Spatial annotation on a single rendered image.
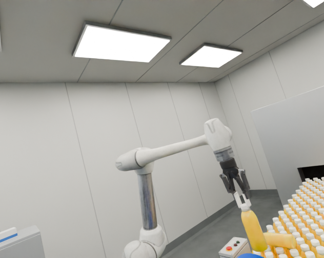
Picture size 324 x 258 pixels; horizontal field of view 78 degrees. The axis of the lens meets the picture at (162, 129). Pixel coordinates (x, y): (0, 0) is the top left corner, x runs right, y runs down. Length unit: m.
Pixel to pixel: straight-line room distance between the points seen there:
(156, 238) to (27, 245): 1.11
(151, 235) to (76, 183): 2.19
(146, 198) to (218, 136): 0.69
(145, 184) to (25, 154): 2.34
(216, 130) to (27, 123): 2.98
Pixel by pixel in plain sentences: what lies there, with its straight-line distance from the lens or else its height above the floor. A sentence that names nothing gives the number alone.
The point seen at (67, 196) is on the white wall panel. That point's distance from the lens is 3.45.
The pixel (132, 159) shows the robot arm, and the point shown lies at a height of 1.80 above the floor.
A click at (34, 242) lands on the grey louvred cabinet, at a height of 1.38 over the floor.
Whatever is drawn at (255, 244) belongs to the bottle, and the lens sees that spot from 1.12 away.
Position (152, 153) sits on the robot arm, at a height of 1.81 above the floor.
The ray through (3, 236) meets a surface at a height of 1.49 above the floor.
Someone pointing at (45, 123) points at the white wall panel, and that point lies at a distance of 3.55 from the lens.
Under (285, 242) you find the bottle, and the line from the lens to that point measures 1.42.
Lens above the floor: 1.79
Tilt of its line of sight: 7 degrees up
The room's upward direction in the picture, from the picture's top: 16 degrees counter-clockwise
